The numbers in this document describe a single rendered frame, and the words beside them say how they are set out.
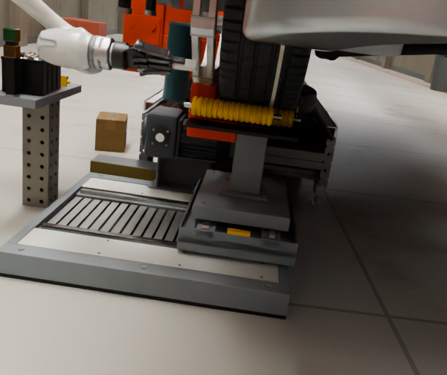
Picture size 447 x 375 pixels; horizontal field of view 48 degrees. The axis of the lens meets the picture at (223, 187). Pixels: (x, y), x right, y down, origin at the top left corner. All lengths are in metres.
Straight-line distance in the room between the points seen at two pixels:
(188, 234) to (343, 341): 0.53
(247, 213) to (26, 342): 0.70
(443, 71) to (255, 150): 8.69
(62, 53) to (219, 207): 0.62
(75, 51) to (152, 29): 0.69
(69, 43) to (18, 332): 0.75
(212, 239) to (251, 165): 0.29
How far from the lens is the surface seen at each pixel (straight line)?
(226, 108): 1.52
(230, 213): 1.55
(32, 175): 2.04
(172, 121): 1.92
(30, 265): 1.54
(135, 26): 2.13
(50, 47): 1.50
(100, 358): 1.26
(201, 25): 1.38
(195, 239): 1.53
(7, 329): 1.37
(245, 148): 1.64
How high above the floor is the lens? 0.77
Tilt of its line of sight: 18 degrees down
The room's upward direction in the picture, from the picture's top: 7 degrees clockwise
